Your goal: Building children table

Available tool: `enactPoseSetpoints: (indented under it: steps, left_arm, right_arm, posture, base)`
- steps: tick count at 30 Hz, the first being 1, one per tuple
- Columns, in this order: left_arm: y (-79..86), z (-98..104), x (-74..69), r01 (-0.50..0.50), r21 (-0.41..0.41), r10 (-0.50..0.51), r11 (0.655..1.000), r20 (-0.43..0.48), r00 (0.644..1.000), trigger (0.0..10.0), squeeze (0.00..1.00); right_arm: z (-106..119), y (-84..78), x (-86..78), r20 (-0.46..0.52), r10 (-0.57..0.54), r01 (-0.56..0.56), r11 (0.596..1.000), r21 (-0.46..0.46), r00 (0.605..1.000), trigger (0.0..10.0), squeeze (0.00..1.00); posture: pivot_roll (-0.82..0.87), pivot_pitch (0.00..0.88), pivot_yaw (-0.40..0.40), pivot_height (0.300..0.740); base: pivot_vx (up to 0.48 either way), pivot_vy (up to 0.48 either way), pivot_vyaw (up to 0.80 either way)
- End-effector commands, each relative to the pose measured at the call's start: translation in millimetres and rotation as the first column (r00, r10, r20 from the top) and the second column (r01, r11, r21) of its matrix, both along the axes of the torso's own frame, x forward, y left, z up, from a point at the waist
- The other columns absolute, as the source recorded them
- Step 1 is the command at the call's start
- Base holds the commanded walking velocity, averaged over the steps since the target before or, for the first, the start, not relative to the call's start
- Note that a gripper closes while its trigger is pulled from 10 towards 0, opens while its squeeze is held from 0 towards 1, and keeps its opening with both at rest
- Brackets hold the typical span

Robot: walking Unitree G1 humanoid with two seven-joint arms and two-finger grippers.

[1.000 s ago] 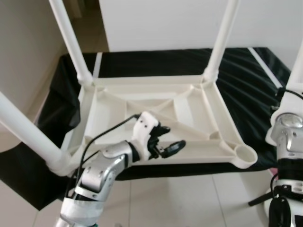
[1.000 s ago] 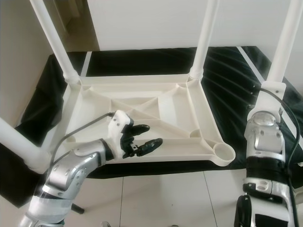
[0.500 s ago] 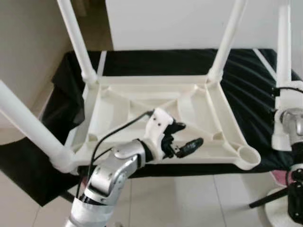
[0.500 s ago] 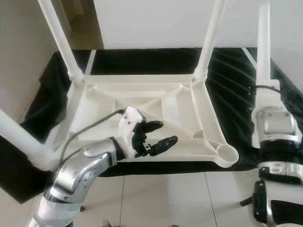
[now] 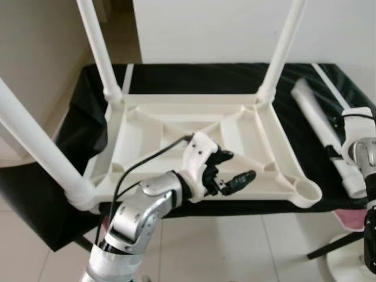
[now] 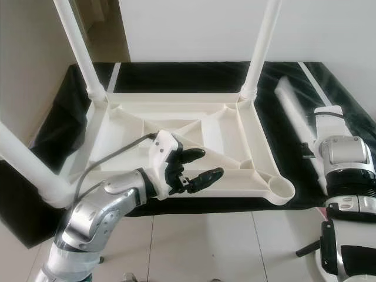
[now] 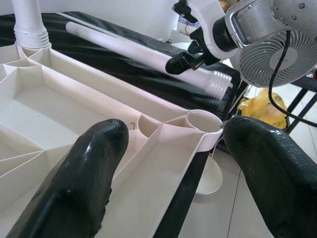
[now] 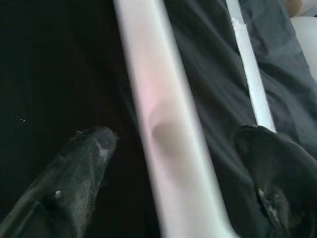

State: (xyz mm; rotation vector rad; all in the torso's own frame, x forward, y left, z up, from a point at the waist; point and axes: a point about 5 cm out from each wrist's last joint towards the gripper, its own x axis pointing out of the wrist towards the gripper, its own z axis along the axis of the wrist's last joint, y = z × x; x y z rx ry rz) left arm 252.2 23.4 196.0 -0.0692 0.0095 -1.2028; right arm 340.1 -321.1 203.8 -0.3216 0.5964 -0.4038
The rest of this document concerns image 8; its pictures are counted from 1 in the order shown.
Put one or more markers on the tan crumpled bag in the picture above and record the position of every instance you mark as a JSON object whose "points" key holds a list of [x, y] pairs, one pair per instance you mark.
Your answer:
{"points": [[293, 6]]}

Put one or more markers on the white plastic table leg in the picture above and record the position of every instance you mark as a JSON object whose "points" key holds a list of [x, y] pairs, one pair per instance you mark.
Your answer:
{"points": [[171, 124]]}

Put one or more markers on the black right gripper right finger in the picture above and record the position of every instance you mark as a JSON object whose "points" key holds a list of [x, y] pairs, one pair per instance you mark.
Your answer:
{"points": [[282, 178]]}

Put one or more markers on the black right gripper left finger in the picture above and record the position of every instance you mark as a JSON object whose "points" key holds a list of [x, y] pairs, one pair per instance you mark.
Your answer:
{"points": [[64, 183]]}

